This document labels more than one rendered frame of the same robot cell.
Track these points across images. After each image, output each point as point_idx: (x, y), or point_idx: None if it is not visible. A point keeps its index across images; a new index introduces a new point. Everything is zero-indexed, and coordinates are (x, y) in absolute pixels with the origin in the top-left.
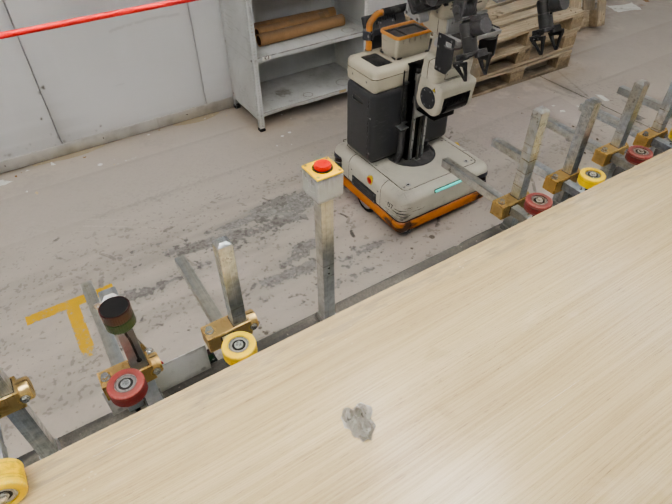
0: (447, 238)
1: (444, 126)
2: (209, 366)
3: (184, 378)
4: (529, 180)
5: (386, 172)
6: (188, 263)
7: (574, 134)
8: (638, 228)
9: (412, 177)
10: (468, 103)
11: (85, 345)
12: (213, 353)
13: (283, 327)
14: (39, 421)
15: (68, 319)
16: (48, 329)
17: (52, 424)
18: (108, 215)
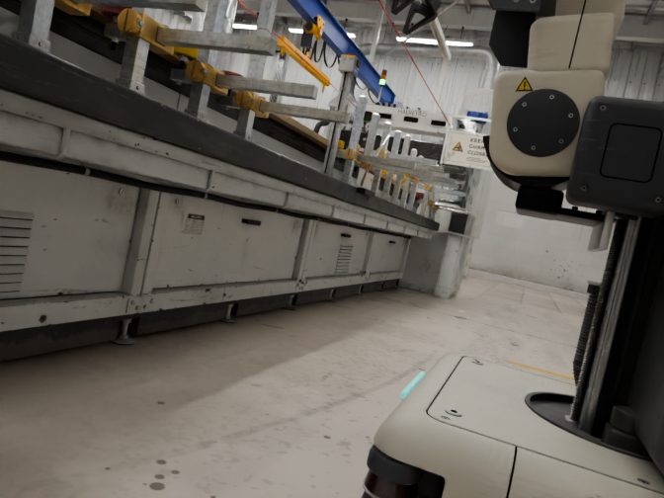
0: (340, 478)
1: (661, 413)
2: (356, 185)
3: (360, 187)
4: (248, 71)
5: (552, 381)
6: (406, 161)
7: (223, 15)
8: None
9: (495, 373)
10: (490, 155)
11: (519, 364)
12: (361, 188)
13: (413, 372)
14: (377, 174)
15: (559, 373)
16: (556, 370)
17: (459, 341)
18: None
